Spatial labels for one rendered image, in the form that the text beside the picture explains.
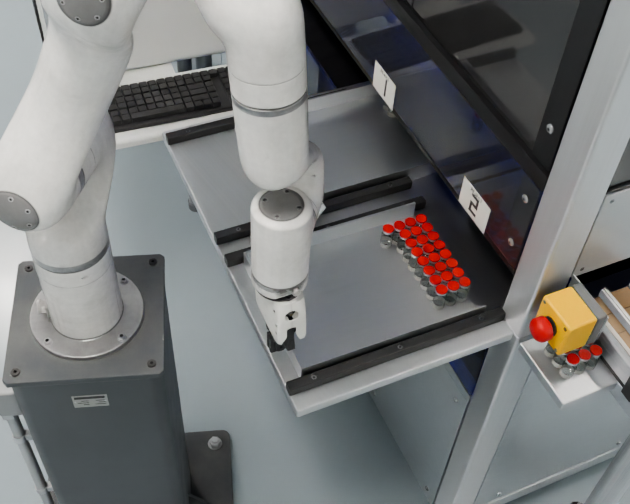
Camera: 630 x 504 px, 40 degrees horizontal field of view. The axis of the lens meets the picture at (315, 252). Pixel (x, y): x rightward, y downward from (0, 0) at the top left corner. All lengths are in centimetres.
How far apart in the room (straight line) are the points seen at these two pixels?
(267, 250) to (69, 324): 43
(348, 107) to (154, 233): 111
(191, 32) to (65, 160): 96
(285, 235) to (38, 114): 34
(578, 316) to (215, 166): 76
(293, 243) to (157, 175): 185
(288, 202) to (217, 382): 134
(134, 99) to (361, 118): 51
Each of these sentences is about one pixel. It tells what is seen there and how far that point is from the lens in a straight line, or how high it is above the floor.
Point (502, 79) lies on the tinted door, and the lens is 137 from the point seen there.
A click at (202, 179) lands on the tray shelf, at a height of 88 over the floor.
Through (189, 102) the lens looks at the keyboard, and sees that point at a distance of 196.
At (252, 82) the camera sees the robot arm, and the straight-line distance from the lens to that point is 99.
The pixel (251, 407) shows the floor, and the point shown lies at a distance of 242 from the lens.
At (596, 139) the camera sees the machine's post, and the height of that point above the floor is 133.
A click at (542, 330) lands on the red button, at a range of 139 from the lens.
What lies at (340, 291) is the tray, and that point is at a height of 88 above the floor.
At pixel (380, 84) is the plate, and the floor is 101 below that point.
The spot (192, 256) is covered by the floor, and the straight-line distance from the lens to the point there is 274.
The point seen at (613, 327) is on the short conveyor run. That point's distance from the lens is 153.
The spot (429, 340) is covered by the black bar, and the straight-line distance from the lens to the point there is 147.
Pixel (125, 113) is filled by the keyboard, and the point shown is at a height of 83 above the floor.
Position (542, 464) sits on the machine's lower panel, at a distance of 217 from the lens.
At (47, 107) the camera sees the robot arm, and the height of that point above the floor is 137.
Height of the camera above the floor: 209
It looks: 49 degrees down
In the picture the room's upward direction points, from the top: 4 degrees clockwise
